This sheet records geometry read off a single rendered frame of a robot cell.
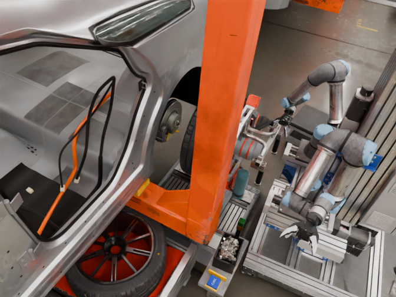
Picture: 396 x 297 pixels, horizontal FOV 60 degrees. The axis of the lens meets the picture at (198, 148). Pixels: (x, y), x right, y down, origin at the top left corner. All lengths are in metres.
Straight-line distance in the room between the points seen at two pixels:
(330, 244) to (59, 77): 2.13
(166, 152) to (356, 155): 2.14
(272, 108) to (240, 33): 3.03
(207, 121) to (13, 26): 0.81
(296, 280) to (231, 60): 1.78
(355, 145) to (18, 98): 2.10
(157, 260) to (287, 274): 0.95
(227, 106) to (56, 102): 1.41
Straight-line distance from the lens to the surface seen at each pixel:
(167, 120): 2.47
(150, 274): 2.23
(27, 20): 1.42
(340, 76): 2.44
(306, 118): 3.69
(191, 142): 2.19
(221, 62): 1.34
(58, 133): 2.33
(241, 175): 2.40
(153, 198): 2.30
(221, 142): 1.57
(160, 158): 3.45
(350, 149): 1.80
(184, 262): 2.39
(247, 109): 2.33
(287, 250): 2.78
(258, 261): 2.66
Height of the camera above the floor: 2.54
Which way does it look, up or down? 45 degrees down
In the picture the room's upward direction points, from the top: 6 degrees clockwise
